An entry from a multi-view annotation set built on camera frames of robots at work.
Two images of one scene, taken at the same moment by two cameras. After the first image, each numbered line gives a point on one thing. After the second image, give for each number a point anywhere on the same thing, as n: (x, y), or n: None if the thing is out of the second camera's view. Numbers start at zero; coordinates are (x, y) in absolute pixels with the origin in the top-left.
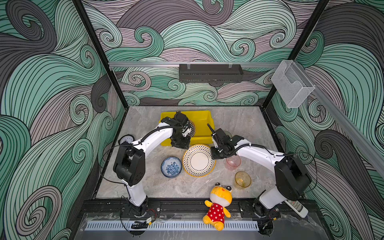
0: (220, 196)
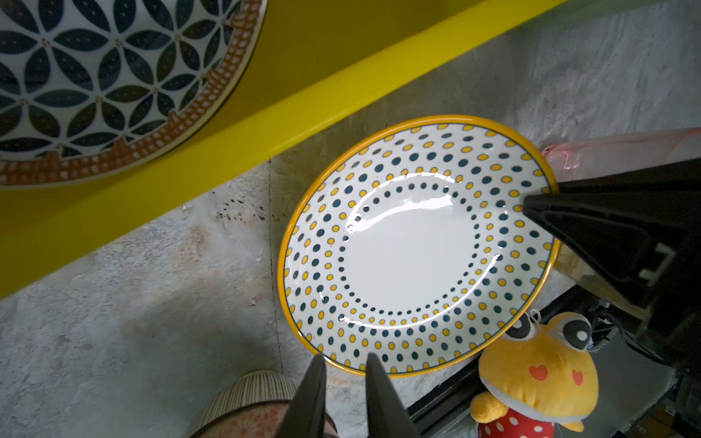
0: (538, 376)
